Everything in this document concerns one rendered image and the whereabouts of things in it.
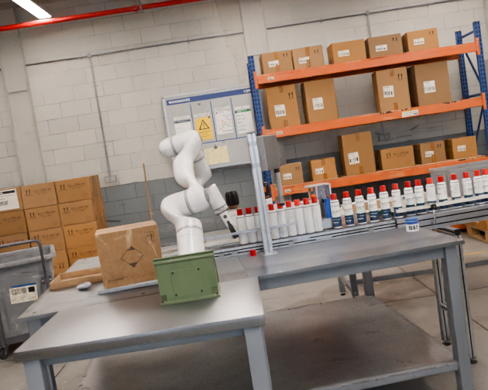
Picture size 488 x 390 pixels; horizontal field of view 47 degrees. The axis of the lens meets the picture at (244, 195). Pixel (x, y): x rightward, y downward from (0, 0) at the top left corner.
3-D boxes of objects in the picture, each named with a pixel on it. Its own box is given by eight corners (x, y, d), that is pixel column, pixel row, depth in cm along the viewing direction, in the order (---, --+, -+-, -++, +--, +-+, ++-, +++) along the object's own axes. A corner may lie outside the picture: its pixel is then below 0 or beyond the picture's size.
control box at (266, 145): (280, 167, 321) (276, 134, 320) (267, 170, 306) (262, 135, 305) (265, 169, 326) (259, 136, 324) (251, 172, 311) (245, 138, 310)
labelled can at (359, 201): (365, 222, 336) (360, 188, 334) (368, 224, 331) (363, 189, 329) (356, 224, 335) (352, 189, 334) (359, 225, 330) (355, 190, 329)
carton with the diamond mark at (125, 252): (162, 269, 304) (153, 220, 301) (166, 277, 280) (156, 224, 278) (104, 280, 297) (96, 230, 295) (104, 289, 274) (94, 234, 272)
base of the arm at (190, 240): (215, 278, 253) (211, 244, 264) (214, 256, 238) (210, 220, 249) (173, 283, 251) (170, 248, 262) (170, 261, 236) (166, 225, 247)
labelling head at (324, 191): (331, 224, 347) (325, 183, 345) (337, 227, 334) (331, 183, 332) (309, 227, 346) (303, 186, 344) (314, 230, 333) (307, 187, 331)
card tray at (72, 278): (112, 271, 331) (111, 265, 331) (107, 280, 305) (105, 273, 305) (60, 280, 328) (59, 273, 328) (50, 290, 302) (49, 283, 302)
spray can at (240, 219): (247, 242, 329) (242, 207, 327) (249, 244, 324) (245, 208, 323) (238, 244, 328) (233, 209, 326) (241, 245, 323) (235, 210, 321)
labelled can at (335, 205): (341, 227, 334) (336, 193, 333) (343, 227, 329) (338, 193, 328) (332, 228, 334) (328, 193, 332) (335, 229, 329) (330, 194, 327)
